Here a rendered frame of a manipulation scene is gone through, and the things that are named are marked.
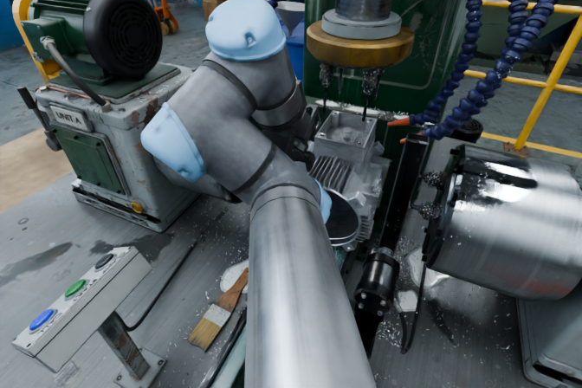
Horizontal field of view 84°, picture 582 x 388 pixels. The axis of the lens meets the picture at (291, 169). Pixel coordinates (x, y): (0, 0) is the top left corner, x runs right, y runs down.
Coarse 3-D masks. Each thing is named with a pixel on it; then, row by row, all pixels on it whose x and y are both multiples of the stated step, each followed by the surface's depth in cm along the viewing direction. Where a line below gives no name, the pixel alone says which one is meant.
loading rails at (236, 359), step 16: (336, 256) 69; (352, 256) 73; (352, 304) 71; (240, 320) 57; (240, 336) 56; (224, 352) 53; (240, 352) 53; (224, 368) 52; (240, 368) 52; (208, 384) 49; (224, 384) 50; (240, 384) 54
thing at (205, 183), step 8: (160, 160) 72; (160, 168) 77; (168, 168) 73; (168, 176) 75; (176, 176) 73; (208, 176) 68; (176, 184) 80; (184, 184) 75; (192, 184) 73; (200, 184) 72; (208, 184) 70; (216, 184) 69; (200, 192) 77; (208, 192) 73; (216, 192) 71; (224, 192) 70; (224, 200) 74; (232, 200) 74; (240, 200) 76
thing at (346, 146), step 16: (336, 112) 71; (320, 128) 66; (336, 128) 72; (352, 128) 72; (368, 128) 69; (320, 144) 64; (336, 144) 62; (352, 144) 61; (368, 144) 65; (352, 160) 63
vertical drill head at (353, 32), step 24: (336, 0) 52; (360, 0) 48; (384, 0) 49; (312, 24) 57; (336, 24) 50; (360, 24) 49; (384, 24) 49; (312, 48) 53; (336, 48) 50; (360, 48) 48; (384, 48) 48; (408, 48) 51
